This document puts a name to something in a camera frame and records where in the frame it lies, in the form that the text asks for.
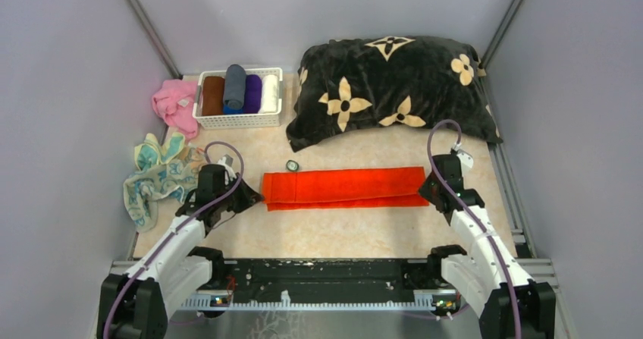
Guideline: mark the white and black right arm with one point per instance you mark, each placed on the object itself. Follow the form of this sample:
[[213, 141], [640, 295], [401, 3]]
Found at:
[[507, 300]]

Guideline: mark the orange towel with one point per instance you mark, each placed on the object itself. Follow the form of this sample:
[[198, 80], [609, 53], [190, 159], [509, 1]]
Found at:
[[344, 189]]

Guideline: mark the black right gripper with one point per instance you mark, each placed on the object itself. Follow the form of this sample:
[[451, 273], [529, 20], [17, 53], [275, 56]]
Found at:
[[425, 191]]

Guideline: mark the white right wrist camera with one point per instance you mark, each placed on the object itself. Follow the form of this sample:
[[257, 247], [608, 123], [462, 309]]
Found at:
[[466, 159]]

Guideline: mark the white rolled towel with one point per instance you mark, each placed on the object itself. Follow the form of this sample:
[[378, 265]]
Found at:
[[269, 97]]

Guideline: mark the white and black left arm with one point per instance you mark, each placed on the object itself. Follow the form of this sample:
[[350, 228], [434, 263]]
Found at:
[[140, 302]]

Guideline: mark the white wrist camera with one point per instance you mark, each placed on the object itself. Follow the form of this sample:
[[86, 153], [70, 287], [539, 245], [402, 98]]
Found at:
[[227, 162], [466, 159]]

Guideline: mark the brown rolled towel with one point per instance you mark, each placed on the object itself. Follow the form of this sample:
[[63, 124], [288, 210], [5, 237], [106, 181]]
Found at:
[[212, 93]]

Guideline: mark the aluminium frame rail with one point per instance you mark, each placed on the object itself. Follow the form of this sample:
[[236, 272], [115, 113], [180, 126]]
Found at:
[[212, 303]]

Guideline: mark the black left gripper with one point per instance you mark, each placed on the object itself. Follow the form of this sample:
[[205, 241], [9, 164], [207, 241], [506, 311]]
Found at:
[[249, 196]]

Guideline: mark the pink towel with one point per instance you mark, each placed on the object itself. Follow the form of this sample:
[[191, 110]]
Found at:
[[174, 102]]

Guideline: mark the grey rolled towel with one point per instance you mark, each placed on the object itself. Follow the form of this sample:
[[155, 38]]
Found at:
[[234, 87]]

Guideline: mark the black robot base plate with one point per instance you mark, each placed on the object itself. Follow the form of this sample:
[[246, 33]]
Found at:
[[330, 281]]

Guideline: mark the blue rolled towel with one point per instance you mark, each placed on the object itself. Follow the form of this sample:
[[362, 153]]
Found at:
[[232, 111]]

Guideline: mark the purple rolled towel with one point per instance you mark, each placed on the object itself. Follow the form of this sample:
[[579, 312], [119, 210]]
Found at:
[[253, 94]]

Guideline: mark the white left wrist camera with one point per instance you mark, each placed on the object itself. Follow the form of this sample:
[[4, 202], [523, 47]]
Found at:
[[227, 162]]

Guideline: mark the white plastic basket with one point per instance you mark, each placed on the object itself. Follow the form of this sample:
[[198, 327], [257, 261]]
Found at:
[[220, 122]]

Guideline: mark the black floral pillow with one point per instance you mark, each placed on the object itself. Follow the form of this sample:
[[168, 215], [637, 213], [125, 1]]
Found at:
[[416, 81]]

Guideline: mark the patterned teal yellow towel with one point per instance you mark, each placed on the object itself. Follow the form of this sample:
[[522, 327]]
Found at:
[[162, 170]]

